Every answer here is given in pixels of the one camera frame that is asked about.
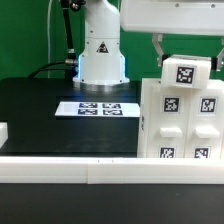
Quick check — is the white marker base sheet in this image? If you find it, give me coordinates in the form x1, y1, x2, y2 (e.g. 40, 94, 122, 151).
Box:
55, 101, 140, 118

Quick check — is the white front fence rail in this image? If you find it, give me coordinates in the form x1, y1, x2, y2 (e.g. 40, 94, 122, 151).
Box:
0, 156, 224, 184

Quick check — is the white fence rail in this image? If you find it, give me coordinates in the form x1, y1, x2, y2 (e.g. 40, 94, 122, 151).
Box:
0, 156, 224, 184
0, 122, 8, 148

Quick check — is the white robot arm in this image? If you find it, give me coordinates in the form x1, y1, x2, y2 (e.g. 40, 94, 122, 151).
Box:
73, 0, 224, 89

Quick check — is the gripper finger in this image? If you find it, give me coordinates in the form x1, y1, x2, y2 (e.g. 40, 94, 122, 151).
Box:
152, 33, 170, 67
211, 36, 224, 71

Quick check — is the white cabinet top block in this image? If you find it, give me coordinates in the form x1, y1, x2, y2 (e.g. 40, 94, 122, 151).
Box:
161, 55, 211, 89

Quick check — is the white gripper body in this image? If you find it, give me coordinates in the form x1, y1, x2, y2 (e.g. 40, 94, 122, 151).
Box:
120, 0, 224, 36

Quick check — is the white cabinet body box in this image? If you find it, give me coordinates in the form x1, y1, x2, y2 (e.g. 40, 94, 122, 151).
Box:
136, 77, 224, 160

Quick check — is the white cabinet door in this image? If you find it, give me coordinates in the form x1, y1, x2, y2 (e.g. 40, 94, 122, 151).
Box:
147, 84, 190, 158
184, 80, 224, 159

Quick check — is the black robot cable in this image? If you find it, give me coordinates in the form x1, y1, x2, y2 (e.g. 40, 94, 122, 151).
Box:
27, 0, 84, 81

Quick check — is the white left fence rail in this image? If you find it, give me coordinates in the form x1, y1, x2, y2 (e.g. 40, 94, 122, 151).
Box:
0, 122, 8, 148

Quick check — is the white thin cable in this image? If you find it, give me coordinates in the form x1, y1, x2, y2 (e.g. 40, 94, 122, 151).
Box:
47, 0, 54, 79

